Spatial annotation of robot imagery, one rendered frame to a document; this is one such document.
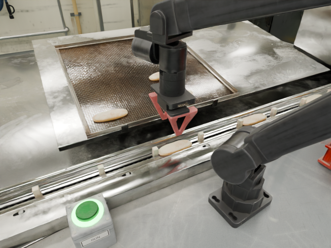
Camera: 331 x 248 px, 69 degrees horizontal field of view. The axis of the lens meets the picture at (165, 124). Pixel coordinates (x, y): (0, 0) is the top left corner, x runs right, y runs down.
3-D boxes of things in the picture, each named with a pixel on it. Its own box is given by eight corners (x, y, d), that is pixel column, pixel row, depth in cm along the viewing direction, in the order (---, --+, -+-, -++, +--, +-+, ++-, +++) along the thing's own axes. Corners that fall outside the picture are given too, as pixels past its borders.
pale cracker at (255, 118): (245, 127, 72) (246, 124, 71) (236, 121, 75) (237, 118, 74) (269, 119, 76) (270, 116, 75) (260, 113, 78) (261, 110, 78)
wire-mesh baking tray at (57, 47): (87, 139, 62) (86, 135, 61) (54, 48, 93) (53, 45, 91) (239, 95, 80) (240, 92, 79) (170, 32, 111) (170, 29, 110)
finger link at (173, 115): (181, 120, 62) (182, 87, 57) (196, 136, 57) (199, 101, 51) (156, 128, 60) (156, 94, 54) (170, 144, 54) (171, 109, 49)
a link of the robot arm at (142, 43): (162, 12, 40) (194, 5, 46) (120, 3, 47) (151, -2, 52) (163, 77, 47) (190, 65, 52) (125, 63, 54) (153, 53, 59)
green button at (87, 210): (79, 228, 41) (77, 223, 41) (75, 210, 44) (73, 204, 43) (102, 219, 43) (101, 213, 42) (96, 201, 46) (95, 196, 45)
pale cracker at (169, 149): (161, 158, 61) (161, 155, 61) (154, 149, 64) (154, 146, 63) (194, 146, 65) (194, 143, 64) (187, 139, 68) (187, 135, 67)
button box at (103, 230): (81, 271, 46) (67, 240, 39) (73, 235, 51) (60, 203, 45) (122, 251, 49) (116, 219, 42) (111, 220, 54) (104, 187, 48)
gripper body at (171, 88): (173, 86, 60) (174, 57, 56) (196, 105, 53) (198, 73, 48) (149, 91, 58) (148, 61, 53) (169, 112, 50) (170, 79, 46)
